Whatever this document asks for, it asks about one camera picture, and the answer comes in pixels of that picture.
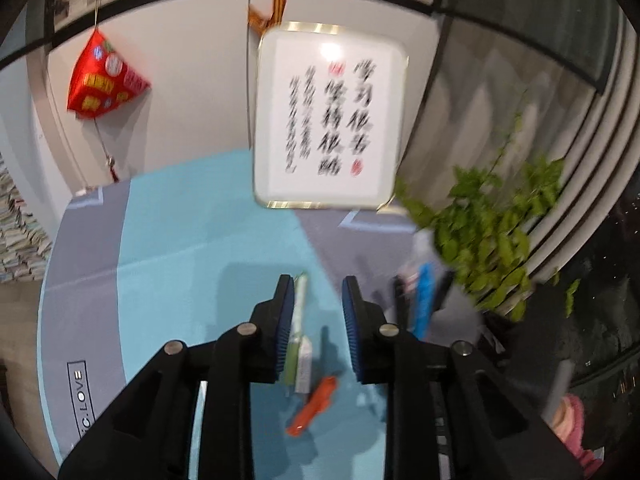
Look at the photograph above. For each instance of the person's right hand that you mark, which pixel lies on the person's right hand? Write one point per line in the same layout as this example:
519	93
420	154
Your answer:
568	423

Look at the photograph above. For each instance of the blue marker pen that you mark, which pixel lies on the blue marker pen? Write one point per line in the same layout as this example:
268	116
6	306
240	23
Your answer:
423	301

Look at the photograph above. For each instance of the red hanging pouch ornament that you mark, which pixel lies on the red hanging pouch ornament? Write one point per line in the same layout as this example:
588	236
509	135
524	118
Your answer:
102	80

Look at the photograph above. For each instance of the framed calligraphy sign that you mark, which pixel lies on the framed calligraphy sign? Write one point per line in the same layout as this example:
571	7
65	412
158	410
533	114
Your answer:
329	106

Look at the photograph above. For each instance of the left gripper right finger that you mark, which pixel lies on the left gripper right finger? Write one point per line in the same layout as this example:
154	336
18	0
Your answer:
491	431

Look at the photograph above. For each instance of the green white pen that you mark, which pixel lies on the green white pen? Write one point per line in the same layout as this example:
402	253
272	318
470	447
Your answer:
296	376

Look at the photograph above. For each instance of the green potted plant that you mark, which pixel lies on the green potted plant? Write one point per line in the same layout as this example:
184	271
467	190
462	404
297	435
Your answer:
480	232

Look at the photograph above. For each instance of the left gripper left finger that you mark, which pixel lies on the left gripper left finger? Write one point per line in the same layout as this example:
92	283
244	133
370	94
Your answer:
146	431

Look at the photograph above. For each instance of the teal grey table cloth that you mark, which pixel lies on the teal grey table cloth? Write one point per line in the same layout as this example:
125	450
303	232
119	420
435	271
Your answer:
185	254

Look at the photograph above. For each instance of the translucent plastic cup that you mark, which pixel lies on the translucent plastic cup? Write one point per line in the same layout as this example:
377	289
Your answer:
404	283

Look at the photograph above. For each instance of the stack of papers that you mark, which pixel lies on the stack of papers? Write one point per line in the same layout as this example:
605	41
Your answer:
25	246

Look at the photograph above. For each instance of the orange utility knife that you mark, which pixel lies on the orange utility knife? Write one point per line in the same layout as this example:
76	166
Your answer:
319	402

